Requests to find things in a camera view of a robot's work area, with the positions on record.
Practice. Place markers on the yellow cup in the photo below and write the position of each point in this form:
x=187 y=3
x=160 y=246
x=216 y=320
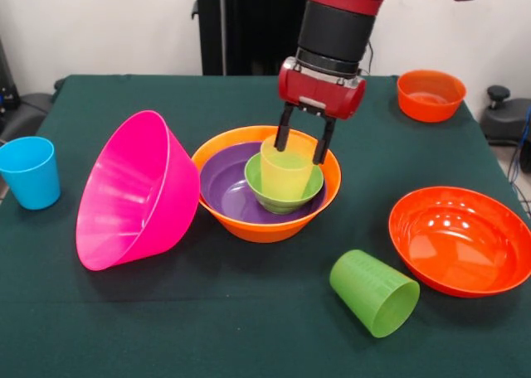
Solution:
x=284 y=175

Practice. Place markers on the dark equipment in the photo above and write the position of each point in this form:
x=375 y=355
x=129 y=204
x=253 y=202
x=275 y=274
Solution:
x=6 y=75

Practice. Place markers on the small green bowl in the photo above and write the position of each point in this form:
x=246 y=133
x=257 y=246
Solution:
x=282 y=206

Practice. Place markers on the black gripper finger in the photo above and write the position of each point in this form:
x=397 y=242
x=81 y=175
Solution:
x=284 y=129
x=324 y=141

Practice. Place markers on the wide red-orange bowl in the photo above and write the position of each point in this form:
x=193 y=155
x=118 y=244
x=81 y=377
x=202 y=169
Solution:
x=456 y=245

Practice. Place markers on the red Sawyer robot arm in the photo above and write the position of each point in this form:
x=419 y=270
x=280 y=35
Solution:
x=340 y=25

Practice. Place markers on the purple bowl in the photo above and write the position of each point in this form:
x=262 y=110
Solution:
x=226 y=191

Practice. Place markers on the black stand base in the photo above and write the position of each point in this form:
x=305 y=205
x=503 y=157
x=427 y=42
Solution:
x=29 y=112
x=504 y=117

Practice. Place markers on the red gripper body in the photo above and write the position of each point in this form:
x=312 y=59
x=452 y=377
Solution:
x=319 y=90

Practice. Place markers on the dark green tablecloth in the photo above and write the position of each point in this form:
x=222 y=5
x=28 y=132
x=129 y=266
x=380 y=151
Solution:
x=166 y=311

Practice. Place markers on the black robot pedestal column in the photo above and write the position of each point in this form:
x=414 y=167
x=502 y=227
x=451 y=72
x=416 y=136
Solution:
x=257 y=21

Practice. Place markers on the large pink bowl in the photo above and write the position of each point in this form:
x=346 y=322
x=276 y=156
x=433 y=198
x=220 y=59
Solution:
x=137 y=195

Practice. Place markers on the small orange bowl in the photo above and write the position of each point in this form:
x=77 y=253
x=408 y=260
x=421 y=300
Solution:
x=431 y=104

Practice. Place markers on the blue cup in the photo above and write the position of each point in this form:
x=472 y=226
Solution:
x=33 y=175

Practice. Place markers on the green cup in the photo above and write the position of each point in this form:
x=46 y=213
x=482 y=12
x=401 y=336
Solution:
x=373 y=293

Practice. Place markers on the large orange bowl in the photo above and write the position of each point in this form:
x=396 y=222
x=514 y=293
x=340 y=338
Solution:
x=265 y=231

